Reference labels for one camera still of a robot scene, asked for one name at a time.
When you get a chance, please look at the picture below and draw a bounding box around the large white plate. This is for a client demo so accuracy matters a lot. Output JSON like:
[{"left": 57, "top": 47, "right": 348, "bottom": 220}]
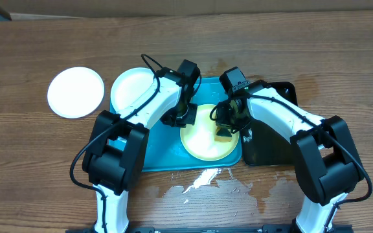
[{"left": 47, "top": 67, "right": 105, "bottom": 119}]

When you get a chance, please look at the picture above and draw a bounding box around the yellow green sponge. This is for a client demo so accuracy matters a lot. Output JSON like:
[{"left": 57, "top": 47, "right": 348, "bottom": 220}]
[{"left": 214, "top": 127, "right": 232, "bottom": 142}]

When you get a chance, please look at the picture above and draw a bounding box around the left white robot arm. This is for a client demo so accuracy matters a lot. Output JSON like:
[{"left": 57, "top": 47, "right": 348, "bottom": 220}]
[{"left": 81, "top": 60, "right": 201, "bottom": 232}]

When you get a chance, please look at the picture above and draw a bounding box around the black plastic tray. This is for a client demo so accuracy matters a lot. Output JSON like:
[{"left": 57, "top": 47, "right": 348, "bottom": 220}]
[{"left": 240, "top": 80, "right": 297, "bottom": 166}]

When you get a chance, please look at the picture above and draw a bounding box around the yellow plate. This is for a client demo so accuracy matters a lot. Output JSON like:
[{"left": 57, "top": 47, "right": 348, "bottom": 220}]
[{"left": 180, "top": 104, "right": 239, "bottom": 161}]

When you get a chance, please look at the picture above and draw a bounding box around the small white stained plate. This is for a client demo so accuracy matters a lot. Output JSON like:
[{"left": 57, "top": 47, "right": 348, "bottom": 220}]
[{"left": 111, "top": 67, "right": 156, "bottom": 113}]

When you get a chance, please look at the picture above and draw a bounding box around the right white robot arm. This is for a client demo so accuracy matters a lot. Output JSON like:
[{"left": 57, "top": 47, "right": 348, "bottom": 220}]
[{"left": 210, "top": 67, "right": 372, "bottom": 232}]

